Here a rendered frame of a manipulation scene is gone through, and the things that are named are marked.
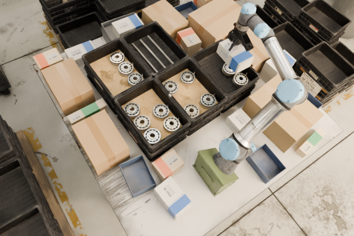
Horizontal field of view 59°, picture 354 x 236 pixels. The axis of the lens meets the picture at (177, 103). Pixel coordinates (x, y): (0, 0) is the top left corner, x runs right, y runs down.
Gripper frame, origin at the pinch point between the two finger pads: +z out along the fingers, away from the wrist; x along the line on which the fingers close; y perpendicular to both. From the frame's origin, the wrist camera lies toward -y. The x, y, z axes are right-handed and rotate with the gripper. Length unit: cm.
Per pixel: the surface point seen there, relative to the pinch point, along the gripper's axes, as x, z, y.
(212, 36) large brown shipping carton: -11.2, 21.0, 31.8
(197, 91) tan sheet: 23.6, 27.8, 1.4
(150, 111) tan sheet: 58, 28, 5
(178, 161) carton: 60, 34, -31
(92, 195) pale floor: 113, 111, 2
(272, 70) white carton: -31.8, 25.6, -12.8
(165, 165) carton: 68, 34, -29
